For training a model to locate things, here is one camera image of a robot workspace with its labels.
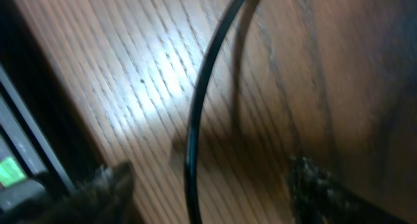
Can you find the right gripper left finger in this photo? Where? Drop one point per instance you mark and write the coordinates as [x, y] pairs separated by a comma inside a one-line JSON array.
[[104, 199]]

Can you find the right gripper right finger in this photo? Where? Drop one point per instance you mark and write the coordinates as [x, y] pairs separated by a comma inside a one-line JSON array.
[[318, 199]]

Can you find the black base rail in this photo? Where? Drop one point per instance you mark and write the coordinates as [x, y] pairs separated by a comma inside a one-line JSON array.
[[31, 172]]

